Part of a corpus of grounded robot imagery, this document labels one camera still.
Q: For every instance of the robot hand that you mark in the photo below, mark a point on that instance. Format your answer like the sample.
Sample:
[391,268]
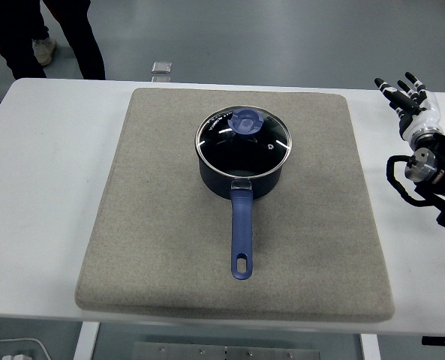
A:
[426,112]

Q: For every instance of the glass pot lid blue knob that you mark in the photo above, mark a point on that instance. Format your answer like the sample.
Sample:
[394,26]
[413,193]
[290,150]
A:
[245,121]

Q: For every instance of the black table control panel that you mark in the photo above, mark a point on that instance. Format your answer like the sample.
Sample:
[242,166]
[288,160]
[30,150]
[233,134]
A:
[441,341]

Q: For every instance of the white table leg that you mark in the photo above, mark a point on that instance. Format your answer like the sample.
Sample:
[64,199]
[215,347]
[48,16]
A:
[370,348]
[85,343]

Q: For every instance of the silver floor plate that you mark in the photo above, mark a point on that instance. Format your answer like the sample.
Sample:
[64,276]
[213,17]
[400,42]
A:
[161,67]
[161,79]

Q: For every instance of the beige fabric mat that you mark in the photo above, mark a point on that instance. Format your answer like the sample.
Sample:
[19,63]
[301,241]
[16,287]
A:
[151,225]

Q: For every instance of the grey metal plate with screws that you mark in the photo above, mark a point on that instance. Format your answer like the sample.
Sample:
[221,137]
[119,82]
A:
[214,352]

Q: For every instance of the person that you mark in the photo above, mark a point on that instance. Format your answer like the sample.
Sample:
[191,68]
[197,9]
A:
[83,45]
[44,50]

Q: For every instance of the white plug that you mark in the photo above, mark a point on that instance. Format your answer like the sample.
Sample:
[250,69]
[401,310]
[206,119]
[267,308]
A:
[17,356]

